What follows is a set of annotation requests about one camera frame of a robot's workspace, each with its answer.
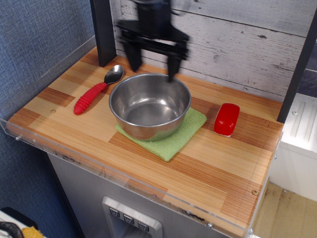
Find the yellow object at corner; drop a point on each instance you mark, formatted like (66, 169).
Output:
(31, 232)

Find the white side cabinet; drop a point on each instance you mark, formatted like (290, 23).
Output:
(294, 166)

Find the grey toy fridge cabinet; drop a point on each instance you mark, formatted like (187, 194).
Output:
(85, 191)

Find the stainless steel bowl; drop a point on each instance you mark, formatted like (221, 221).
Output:
(149, 106)

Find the silver dispenser panel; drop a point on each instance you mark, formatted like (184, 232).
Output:
(126, 222)

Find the green cloth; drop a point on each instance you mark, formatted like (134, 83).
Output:
(168, 147)

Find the red toy hotdog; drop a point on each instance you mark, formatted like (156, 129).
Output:
(226, 119)

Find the red handled metal spoon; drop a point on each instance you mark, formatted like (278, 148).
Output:
(114, 75)

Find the clear acrylic table guard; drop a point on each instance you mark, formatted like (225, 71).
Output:
(216, 180)

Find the dark right frame post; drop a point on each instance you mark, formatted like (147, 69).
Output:
(299, 70)

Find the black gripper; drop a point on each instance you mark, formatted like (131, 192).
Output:
(153, 31)

